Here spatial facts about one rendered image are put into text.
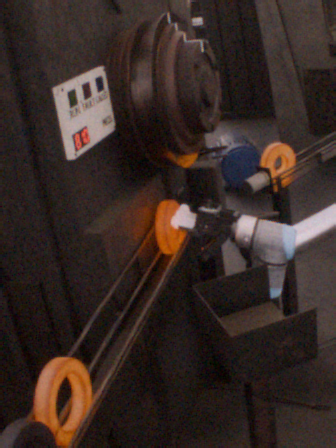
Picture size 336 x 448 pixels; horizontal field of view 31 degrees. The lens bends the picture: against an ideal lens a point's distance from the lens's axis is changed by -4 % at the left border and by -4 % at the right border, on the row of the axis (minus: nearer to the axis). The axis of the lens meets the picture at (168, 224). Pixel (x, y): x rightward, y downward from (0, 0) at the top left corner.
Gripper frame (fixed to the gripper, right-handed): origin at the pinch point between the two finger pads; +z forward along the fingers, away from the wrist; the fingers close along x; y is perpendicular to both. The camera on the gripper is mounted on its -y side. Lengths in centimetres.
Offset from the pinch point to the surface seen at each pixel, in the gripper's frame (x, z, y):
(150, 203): -1.7, 6.7, 3.3
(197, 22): -1055, 271, -108
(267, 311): 23.3, -34.5, -6.4
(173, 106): -0.4, 2.3, 34.2
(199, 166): -37.8, 1.7, 2.9
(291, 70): -288, -1, -11
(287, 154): -67, -25, 3
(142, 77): 3.6, 10.4, 42.0
